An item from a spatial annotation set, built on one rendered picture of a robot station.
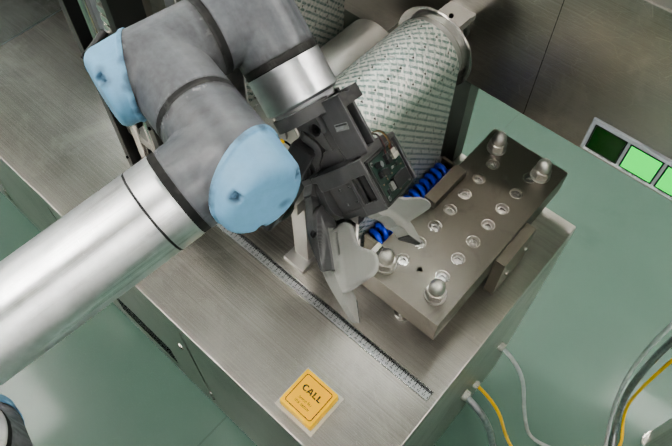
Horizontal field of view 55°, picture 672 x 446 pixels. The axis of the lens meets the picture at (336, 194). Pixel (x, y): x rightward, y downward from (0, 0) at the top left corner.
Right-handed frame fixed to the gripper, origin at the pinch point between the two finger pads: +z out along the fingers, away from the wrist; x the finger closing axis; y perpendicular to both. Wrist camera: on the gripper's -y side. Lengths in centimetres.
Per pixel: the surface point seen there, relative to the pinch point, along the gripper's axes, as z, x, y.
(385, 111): -12.0, 29.9, -9.2
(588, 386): 104, 114, -43
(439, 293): 17.5, 28.9, -15.3
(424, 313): 19.8, 27.6, -18.8
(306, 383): 22.2, 16.3, -38.8
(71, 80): -46, 46, -91
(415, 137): -4.7, 40.3, -12.9
